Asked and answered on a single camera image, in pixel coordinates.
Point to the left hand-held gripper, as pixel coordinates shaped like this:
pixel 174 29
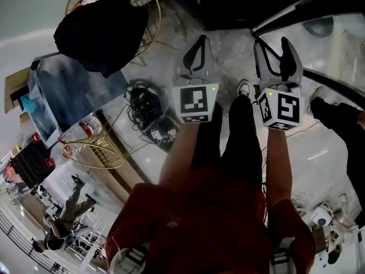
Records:
pixel 194 98

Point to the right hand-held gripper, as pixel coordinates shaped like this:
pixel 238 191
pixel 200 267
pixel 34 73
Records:
pixel 282 107

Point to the person's right forearm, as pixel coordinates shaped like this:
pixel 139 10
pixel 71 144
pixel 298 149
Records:
pixel 279 164

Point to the person's left forearm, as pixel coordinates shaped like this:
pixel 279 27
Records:
pixel 179 156

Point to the person's white shoe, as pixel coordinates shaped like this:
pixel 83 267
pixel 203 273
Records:
pixel 243 86

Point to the black curved bar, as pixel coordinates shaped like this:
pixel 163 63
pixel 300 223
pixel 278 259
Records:
pixel 333 81

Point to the dark cabinet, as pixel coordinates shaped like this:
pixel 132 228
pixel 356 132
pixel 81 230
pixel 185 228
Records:
pixel 242 1

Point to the person's black trousers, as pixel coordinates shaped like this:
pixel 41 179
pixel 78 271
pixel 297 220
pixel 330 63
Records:
pixel 242 136

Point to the black backpack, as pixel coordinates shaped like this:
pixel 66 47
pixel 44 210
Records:
pixel 102 33

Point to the glossy blue-grey board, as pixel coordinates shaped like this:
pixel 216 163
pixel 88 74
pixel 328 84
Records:
pixel 68 96

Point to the person's red shirt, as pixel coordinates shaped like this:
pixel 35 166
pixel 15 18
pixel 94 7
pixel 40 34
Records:
pixel 199 221

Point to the white round device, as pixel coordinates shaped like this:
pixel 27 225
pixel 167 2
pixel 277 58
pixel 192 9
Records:
pixel 320 217

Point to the brown cardboard box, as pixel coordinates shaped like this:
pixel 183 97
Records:
pixel 12 90

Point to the black red tool case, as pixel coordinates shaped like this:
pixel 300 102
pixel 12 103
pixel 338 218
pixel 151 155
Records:
pixel 31 161

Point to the black metal railing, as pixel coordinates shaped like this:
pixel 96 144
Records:
pixel 17 238

